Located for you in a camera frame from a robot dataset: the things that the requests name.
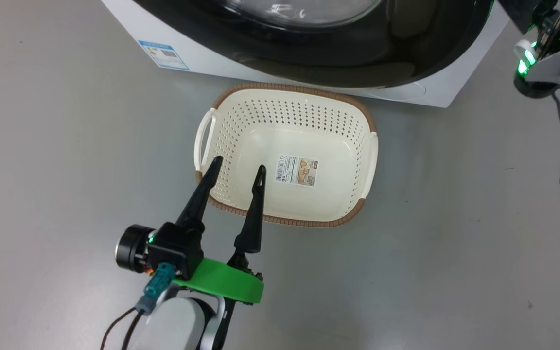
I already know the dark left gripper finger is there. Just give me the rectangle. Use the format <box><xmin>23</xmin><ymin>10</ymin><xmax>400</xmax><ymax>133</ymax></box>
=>
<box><xmin>234</xmin><ymin>165</ymin><xmax>267</xmax><ymax>254</ymax></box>
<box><xmin>175</xmin><ymin>156</ymin><xmax>224</xmax><ymax>234</ymax></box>

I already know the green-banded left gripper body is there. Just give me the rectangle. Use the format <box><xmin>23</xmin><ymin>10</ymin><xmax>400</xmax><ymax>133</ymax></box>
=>
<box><xmin>172</xmin><ymin>252</ymin><xmax>265</xmax><ymax>306</ymax></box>

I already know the black round glass washer door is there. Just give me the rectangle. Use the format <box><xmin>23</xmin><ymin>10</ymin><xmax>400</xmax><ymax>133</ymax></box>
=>
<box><xmin>132</xmin><ymin>0</ymin><xmax>495</xmax><ymax>89</ymax></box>

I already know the white basket product label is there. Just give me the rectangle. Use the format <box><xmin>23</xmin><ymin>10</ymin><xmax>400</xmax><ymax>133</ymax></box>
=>
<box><xmin>275</xmin><ymin>154</ymin><xmax>319</xmax><ymax>187</ymax></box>

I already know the cream plastic laundry basket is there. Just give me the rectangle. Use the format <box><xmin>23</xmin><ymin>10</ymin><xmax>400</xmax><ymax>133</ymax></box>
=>
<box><xmin>194</xmin><ymin>83</ymin><xmax>379</xmax><ymax>228</ymax></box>

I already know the white front-load washing machine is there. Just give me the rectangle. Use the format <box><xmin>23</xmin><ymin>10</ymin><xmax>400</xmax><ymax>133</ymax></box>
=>
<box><xmin>101</xmin><ymin>0</ymin><xmax>511</xmax><ymax>108</ymax></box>

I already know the blue energy label sticker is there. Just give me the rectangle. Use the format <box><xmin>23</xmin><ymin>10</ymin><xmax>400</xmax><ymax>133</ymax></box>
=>
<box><xmin>138</xmin><ymin>40</ymin><xmax>190</xmax><ymax>71</ymax></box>

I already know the teal cable connector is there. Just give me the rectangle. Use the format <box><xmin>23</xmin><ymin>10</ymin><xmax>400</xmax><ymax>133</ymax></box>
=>
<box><xmin>135</xmin><ymin>262</ymin><xmax>176</xmax><ymax>316</ymax></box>

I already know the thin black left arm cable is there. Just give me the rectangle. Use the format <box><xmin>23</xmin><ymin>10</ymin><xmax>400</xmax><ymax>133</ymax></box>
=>
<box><xmin>99</xmin><ymin>306</ymin><xmax>145</xmax><ymax>350</ymax></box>

